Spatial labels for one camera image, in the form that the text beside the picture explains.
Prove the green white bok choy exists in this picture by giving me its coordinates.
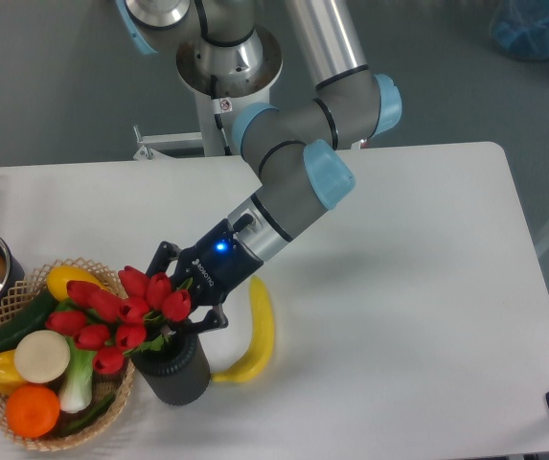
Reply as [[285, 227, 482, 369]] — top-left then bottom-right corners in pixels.
[[45, 298, 95, 414]]

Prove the woven wicker basket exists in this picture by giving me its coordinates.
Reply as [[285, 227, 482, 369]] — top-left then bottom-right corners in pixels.
[[0, 258, 134, 452]]

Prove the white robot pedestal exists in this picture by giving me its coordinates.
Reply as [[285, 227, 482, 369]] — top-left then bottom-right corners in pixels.
[[134, 25, 283, 159]]

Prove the green chili pepper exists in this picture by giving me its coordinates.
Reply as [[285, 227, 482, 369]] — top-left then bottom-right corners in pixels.
[[57, 393, 116, 438]]

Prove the orange fruit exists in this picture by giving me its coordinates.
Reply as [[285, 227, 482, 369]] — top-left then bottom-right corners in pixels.
[[5, 384, 60, 438]]

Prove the dark green cucumber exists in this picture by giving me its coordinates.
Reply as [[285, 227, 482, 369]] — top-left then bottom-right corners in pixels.
[[0, 288, 58, 353]]

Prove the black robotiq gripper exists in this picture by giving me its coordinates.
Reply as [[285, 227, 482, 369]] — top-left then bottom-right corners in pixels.
[[146, 218, 263, 337]]

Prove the yellow lemon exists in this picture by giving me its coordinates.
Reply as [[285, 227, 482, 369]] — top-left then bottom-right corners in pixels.
[[46, 264, 104, 301]]

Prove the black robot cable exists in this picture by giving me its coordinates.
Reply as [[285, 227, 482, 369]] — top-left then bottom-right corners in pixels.
[[209, 74, 232, 157]]

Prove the blue plastic bag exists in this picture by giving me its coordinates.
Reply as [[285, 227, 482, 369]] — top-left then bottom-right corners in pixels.
[[490, 1, 549, 61]]

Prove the dark grey ribbed vase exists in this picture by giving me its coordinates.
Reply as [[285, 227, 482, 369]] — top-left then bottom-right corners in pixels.
[[131, 334, 211, 406]]

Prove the yellow bell pepper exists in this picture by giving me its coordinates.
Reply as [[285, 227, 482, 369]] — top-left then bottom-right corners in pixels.
[[0, 350, 27, 396]]

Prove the white round radish slice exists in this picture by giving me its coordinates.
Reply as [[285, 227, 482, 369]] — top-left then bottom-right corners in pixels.
[[14, 330, 70, 383]]

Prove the yellow banana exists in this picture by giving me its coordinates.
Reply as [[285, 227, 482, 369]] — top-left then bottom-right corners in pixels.
[[212, 276, 276, 383]]

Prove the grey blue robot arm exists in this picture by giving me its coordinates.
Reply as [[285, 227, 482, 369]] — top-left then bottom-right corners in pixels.
[[117, 1, 401, 334]]

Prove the red tulip bouquet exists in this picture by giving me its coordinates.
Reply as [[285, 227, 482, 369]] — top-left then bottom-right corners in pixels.
[[67, 265, 192, 375]]

